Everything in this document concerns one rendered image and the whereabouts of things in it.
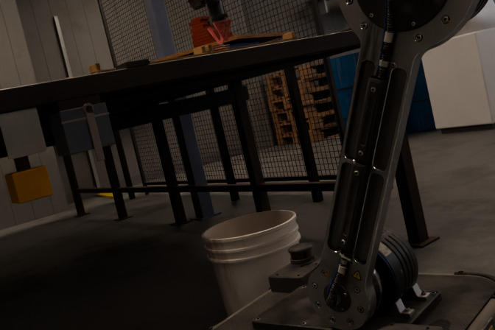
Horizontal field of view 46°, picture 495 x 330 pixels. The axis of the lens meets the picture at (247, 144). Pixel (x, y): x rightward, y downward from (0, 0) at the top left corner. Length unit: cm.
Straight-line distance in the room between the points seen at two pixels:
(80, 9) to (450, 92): 448
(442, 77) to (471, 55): 36
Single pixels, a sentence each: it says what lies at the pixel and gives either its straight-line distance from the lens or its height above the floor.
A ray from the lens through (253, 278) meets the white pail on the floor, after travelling 174.
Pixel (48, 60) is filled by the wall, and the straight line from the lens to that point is 744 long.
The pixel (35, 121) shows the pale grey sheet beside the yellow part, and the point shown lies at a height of 82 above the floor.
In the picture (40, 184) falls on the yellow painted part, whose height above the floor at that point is 65.
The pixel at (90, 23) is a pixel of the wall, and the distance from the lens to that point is 766.
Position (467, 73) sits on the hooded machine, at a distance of 556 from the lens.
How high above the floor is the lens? 75
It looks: 4 degrees down
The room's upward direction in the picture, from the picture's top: 13 degrees counter-clockwise
